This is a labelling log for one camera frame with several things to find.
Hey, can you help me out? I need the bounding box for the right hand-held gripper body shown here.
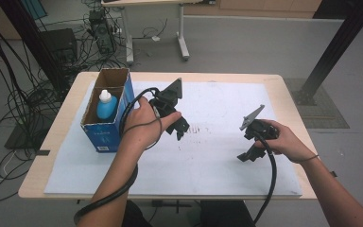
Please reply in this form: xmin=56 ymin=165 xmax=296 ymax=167
xmin=239 ymin=104 xmax=280 ymax=149

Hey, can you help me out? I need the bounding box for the black computer tower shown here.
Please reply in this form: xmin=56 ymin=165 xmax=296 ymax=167
xmin=88 ymin=9 xmax=117 ymax=56

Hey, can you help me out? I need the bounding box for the white standing desk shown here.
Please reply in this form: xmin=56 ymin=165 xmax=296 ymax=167
xmin=100 ymin=0 xmax=216 ymax=66

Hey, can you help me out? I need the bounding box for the teal panel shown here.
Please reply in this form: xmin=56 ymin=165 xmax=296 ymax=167
xmin=20 ymin=0 xmax=48 ymax=21

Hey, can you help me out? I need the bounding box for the right gripper thick black cable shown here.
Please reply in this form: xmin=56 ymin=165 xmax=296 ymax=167
xmin=252 ymin=131 xmax=279 ymax=225

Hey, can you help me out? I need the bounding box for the person's left leg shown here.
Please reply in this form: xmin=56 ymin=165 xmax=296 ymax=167
xmin=118 ymin=200 xmax=155 ymax=227

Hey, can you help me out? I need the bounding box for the left gripper thick black cable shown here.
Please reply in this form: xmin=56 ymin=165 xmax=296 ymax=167
xmin=73 ymin=86 xmax=163 ymax=225

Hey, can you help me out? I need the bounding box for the black cloth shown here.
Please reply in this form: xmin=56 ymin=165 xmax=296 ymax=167
xmin=199 ymin=200 xmax=257 ymax=227

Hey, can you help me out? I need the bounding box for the light wooden table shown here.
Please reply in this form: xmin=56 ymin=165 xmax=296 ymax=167
xmin=18 ymin=71 xmax=320 ymax=201

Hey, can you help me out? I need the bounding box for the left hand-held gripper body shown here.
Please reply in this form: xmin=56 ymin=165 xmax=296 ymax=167
xmin=148 ymin=78 xmax=183 ymax=118

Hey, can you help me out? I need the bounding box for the black equipment box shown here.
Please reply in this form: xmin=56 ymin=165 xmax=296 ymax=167
xmin=40 ymin=27 xmax=78 ymax=64

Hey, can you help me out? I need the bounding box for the tangle of black floor cables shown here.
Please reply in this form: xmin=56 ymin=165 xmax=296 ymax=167
xmin=0 ymin=0 xmax=171 ymax=204

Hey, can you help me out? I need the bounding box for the white table sheet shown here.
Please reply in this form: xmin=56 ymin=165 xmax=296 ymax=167
xmin=43 ymin=80 xmax=303 ymax=198

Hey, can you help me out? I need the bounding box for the person's right hand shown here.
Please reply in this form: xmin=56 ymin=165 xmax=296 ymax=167
xmin=253 ymin=118 xmax=318 ymax=165

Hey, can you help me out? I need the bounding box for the thin black wrist band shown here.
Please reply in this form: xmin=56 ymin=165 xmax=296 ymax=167
xmin=296 ymin=153 xmax=320 ymax=165

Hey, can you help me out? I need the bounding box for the blue bottle with white cap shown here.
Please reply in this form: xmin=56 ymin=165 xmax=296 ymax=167
xmin=95 ymin=89 xmax=119 ymax=124

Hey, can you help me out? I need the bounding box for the gripper thick black cable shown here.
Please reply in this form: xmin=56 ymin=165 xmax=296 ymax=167
xmin=73 ymin=86 xmax=163 ymax=225
xmin=252 ymin=131 xmax=279 ymax=225

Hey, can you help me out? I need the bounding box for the thin black hand strap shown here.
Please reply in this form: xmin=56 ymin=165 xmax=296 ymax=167
xmin=119 ymin=106 xmax=164 ymax=151

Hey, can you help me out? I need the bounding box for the black metal pillar with base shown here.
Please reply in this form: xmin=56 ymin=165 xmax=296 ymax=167
xmin=291 ymin=0 xmax=363 ymax=106

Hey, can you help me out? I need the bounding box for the blue cardboard box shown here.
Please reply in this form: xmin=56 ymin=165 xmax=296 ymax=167
xmin=80 ymin=67 xmax=136 ymax=153

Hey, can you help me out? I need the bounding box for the dark floor plate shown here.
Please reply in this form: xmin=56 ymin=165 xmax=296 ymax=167
xmin=4 ymin=116 xmax=58 ymax=151

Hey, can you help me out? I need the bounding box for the person's left hand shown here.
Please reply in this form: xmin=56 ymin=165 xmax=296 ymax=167
xmin=119 ymin=96 xmax=183 ymax=152

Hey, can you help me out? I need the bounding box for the black metal pillar with cables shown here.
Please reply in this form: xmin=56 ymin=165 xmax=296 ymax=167
xmin=0 ymin=0 xmax=71 ymax=93

